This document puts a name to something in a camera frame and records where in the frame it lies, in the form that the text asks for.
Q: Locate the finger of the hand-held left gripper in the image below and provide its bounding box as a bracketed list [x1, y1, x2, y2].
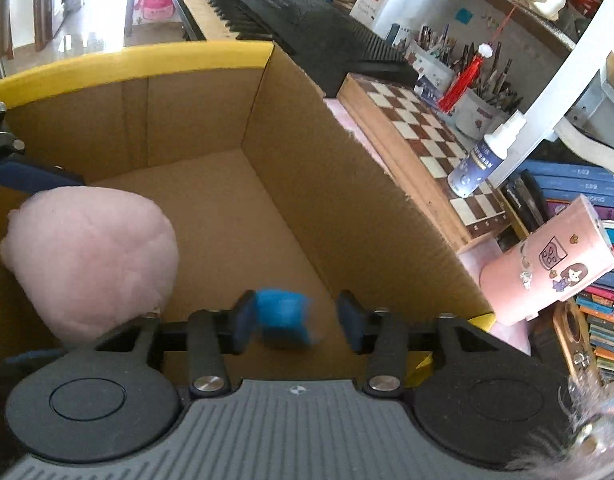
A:
[0, 347, 63, 368]
[0, 99, 85, 197]

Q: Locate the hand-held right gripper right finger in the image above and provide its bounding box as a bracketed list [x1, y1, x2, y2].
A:
[336, 290, 520, 397]

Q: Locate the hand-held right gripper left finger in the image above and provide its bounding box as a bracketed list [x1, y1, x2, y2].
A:
[94, 289, 260, 397]

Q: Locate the blue soft block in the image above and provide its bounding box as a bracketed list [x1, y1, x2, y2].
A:
[254, 287, 314, 347]

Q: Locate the pink plush toy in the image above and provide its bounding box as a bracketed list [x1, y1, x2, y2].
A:
[0, 186, 180, 346]

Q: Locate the yellow cardboard box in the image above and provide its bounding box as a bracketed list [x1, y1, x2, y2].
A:
[0, 40, 498, 391]

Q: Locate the pink sticker cylinder container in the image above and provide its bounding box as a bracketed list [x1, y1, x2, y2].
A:
[479, 194, 614, 326]

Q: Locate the wooden chessboard box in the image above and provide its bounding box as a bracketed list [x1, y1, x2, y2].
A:
[336, 72, 518, 256]

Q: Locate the white spray bottle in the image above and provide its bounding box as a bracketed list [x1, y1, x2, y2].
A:
[446, 111, 528, 200]

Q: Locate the black glossy object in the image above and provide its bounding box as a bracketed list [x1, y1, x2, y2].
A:
[502, 170, 550, 233]

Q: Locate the wooden kalimba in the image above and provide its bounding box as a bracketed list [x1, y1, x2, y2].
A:
[552, 299, 604, 386]

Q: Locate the white flower print pen holder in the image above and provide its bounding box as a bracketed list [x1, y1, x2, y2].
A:
[452, 85, 510, 141]

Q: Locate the row of colourful books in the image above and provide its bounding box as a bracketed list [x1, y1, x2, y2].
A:
[517, 160, 614, 383]

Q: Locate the red tassel ornament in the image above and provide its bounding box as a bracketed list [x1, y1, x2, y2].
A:
[437, 5, 518, 113]

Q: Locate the white square pen holder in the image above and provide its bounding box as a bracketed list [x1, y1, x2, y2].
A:
[404, 40, 458, 93]

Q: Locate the grey fur trim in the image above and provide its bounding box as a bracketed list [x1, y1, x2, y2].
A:
[504, 375, 614, 480]

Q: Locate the black electronic keyboard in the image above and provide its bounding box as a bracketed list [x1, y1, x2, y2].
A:
[164, 0, 420, 98]

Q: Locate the white red card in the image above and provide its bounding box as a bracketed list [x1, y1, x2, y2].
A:
[349, 0, 388, 31]

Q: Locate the white shelf unit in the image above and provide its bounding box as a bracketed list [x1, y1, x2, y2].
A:
[427, 0, 614, 188]

